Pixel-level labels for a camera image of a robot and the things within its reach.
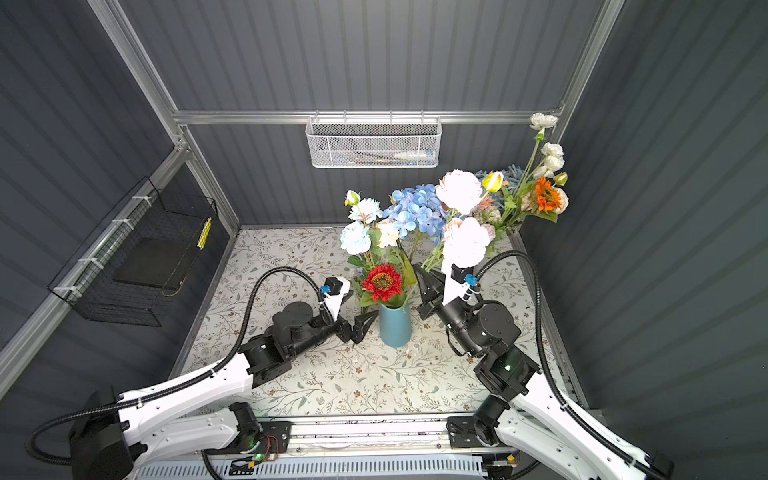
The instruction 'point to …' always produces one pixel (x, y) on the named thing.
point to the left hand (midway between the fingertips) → (365, 302)
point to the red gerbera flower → (383, 282)
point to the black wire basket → (136, 263)
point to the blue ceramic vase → (395, 325)
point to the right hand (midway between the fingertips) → (421, 269)
